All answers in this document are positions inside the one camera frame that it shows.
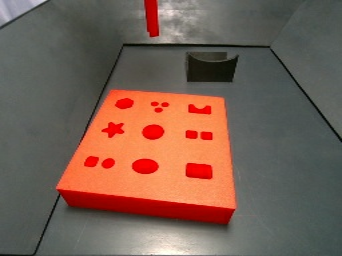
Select orange shape sorter block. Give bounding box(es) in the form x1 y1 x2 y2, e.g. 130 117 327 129
57 90 236 224

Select red arch bar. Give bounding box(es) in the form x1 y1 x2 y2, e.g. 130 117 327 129
144 0 158 37

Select black fixture bracket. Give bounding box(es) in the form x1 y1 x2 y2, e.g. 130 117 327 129
185 52 239 82

